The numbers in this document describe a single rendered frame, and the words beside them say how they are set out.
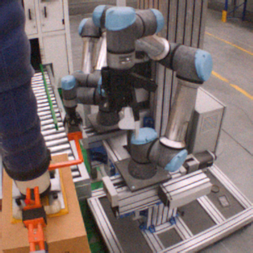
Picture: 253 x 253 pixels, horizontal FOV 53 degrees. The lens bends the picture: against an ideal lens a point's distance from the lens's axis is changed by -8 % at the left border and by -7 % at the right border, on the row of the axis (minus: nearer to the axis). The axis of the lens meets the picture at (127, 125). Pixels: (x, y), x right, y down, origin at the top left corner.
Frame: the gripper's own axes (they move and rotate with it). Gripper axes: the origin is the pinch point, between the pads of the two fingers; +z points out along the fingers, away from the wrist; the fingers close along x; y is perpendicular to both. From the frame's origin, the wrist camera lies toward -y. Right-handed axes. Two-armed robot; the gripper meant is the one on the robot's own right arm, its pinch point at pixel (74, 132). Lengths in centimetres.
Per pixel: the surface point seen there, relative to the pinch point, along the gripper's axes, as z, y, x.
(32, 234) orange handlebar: 0, 64, -28
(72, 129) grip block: -2.3, -0.2, -1.0
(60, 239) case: 14, 60, -18
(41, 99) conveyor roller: 55, -154, -23
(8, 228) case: 14, 49, -42
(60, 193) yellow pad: 11.1, 34.2, -13.7
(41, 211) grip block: -1, 53, -23
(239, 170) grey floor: 107, -26, 169
